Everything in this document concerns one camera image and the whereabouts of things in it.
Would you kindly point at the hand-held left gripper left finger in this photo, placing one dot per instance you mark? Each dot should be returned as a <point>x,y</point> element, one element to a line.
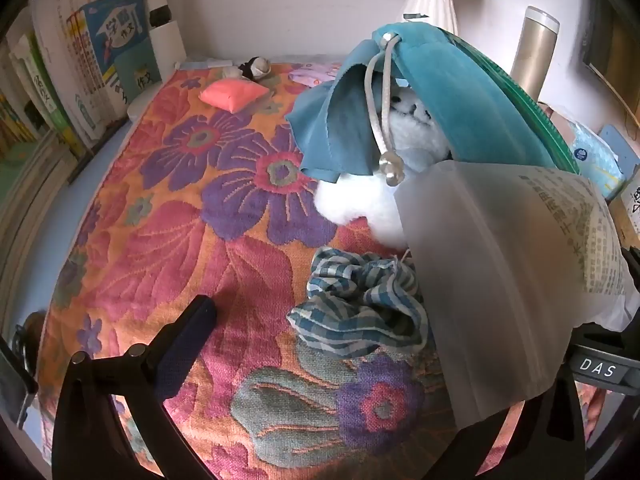
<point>185,345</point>

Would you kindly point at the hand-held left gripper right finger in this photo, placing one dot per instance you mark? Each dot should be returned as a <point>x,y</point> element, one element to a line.
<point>565,435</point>

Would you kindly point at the translucent plastic bag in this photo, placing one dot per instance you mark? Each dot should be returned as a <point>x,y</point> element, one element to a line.
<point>475,285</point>

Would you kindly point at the blue checked cloth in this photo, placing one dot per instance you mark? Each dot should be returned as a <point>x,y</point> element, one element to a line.
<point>350,310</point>

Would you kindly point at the white plush toy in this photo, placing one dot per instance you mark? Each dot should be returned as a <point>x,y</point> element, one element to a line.
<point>350,200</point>

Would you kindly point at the pink bean bag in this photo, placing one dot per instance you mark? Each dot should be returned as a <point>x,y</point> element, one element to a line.
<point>232,92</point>

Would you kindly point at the purple patterned cloth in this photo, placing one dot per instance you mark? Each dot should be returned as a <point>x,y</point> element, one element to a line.
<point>312,75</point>

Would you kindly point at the floral woven blanket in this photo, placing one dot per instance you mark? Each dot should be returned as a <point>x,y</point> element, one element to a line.
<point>200,240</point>

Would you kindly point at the blue tissue pack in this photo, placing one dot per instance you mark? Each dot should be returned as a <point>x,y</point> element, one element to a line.
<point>595,160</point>

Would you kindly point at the light blue board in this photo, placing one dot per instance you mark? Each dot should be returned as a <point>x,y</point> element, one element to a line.
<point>615,140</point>

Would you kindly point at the small black white plush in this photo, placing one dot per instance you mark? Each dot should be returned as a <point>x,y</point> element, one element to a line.
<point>257,66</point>

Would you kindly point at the row of books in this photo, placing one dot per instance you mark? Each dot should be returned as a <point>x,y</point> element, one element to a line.
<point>75,60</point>

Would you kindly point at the white bookend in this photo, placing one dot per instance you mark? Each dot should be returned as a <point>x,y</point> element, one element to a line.
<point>167,40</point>

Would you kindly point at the gold thermos bottle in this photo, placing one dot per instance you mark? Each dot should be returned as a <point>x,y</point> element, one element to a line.
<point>532,55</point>

